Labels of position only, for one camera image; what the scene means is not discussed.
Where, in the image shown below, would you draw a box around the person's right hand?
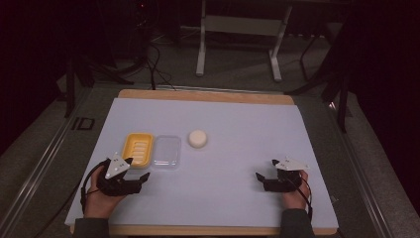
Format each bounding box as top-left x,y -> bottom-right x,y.
280,170 -> 310,211

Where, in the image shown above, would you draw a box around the black floor cables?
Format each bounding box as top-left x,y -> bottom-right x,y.
144,42 -> 178,91

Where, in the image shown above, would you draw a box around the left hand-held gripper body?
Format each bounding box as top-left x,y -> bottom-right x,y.
95,152 -> 143,197

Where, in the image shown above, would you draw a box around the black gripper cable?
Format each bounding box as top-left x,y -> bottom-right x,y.
286,175 -> 314,221
33,160 -> 111,238

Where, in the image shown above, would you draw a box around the white table mat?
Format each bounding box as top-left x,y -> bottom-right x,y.
64,97 -> 340,230

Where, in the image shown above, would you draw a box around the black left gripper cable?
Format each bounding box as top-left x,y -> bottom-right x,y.
33,160 -> 111,238

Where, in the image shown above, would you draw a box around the black stand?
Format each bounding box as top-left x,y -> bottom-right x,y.
284,19 -> 353,134
63,49 -> 136,119

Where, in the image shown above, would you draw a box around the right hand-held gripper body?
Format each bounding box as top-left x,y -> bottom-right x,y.
263,157 -> 310,193

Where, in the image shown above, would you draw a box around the person's left hand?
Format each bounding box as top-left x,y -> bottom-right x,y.
83,166 -> 127,219

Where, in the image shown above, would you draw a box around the white round bun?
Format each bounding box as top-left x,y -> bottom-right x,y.
187,129 -> 209,150

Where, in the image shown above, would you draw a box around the yellow soap dish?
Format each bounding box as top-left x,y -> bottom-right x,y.
121,132 -> 155,169

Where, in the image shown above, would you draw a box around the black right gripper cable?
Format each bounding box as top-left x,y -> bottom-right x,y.
286,175 -> 314,221

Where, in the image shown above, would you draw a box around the white metal stand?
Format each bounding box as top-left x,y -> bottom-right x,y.
195,0 -> 294,83

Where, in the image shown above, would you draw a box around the clear plastic container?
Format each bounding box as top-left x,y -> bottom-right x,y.
152,134 -> 182,169

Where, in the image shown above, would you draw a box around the metal floor rail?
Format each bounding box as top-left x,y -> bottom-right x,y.
326,101 -> 394,238
0,86 -> 94,234

